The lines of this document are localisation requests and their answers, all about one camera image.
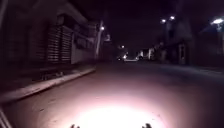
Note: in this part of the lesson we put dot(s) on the raised dark pavement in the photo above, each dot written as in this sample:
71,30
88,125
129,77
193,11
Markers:
36,75

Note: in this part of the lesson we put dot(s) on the robot's own part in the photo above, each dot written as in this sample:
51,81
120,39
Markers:
74,126
147,126

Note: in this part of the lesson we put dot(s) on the street lamp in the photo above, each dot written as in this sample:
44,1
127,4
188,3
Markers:
102,28
167,19
217,21

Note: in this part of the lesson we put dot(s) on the pale utility pole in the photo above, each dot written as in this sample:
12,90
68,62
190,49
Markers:
98,41

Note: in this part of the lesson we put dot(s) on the vehicle with headlights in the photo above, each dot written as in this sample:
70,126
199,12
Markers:
124,57

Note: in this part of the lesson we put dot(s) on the dark building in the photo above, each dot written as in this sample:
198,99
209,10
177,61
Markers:
193,40

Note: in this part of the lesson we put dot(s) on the dark asphalt road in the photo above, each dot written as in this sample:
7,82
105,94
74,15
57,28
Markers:
133,83

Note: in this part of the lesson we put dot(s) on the pale concrete kerb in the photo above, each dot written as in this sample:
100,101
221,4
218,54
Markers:
43,85

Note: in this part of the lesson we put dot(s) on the building with barred shutters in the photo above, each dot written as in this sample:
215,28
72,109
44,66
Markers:
56,43

